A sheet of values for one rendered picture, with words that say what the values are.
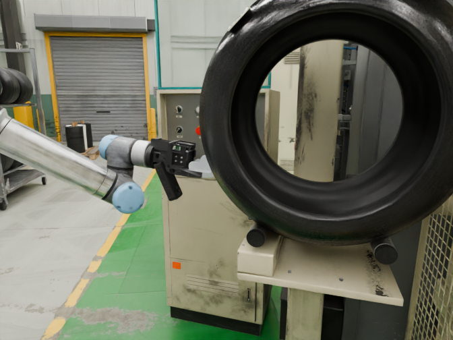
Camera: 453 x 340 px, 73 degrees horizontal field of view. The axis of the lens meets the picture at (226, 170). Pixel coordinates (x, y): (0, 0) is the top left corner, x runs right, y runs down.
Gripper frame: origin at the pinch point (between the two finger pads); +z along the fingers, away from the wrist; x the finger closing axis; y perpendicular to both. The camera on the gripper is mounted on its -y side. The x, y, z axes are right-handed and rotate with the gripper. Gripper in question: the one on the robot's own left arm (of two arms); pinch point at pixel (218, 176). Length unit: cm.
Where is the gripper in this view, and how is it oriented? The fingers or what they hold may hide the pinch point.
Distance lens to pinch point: 81.8
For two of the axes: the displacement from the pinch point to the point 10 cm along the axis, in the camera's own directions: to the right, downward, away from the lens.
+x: 2.9, -2.0, 9.4
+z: 9.5, 1.9, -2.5
